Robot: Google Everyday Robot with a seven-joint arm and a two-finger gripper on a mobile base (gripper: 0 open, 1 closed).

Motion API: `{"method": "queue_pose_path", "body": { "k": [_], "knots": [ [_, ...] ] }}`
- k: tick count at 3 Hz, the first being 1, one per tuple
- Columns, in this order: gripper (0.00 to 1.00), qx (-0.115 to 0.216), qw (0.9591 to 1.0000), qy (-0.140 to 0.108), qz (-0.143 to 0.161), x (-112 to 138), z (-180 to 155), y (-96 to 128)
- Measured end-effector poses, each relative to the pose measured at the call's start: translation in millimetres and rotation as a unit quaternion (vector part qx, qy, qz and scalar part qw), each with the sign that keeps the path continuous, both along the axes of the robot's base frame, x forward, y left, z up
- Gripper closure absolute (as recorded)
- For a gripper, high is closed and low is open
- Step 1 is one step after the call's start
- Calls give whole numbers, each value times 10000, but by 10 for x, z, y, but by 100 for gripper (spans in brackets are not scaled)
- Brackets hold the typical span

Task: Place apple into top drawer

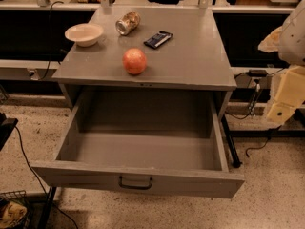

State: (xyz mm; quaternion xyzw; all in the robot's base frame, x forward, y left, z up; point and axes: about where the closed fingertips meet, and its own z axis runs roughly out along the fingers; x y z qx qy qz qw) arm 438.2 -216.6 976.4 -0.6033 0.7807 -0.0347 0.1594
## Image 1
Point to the grey open top drawer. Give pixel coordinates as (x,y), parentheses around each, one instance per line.
(172,136)

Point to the metal drink can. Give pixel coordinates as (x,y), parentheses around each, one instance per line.
(128,23)

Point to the black cabinet leg right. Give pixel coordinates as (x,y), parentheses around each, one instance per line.
(236,161)

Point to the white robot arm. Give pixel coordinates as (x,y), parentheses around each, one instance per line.
(289,41)

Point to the red apple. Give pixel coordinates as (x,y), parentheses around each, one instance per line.
(134,61)

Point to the grey cabinet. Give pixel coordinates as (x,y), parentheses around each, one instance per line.
(194,58)

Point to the black drawer handle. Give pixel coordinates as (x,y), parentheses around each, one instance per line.
(135,184)

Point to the black power adapter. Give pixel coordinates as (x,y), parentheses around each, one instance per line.
(257,73)

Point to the wire basket with bag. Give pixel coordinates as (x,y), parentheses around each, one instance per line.
(14,210)

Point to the dark blue snack bar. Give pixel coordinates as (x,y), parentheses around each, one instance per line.
(158,39)

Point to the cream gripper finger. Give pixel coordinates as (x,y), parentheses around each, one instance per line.
(271,42)
(289,96)

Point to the black object left edge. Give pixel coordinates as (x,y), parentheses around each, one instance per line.
(6,127)

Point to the white bowl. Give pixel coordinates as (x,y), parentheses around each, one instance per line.
(85,34)

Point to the black cabinet leg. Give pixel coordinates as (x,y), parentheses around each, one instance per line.
(46,209)
(236,161)

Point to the black cabinet leg left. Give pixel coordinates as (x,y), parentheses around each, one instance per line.
(46,209)

